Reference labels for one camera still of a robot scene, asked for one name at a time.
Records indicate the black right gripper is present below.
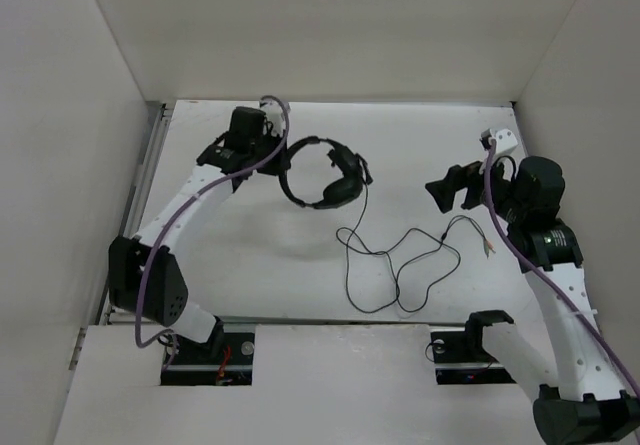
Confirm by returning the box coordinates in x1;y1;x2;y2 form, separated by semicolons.
425;148;528;223

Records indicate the black headset with microphone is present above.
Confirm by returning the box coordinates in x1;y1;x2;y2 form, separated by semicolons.
278;136;374;210

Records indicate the black headphone cable with plugs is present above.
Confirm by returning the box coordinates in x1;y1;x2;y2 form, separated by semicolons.
336;180;496;314

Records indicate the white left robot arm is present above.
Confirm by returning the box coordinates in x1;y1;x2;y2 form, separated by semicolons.
108;95;373;362

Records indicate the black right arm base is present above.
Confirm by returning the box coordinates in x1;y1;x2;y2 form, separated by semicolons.
425;329;515;386

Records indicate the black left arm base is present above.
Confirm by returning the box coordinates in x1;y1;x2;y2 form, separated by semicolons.
160;323;255;387

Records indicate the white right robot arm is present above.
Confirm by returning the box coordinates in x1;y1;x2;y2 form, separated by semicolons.
462;156;639;444

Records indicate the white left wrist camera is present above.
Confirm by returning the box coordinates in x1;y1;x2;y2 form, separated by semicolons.
259;97;291;138

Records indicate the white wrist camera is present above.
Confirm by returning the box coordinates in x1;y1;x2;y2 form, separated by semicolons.
259;97;291;138
480;128;518;158

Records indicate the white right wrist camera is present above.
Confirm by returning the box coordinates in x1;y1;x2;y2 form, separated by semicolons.
480;128;518;158

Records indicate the aluminium table edge rail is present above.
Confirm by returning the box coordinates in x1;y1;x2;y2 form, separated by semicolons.
97;102;174;326

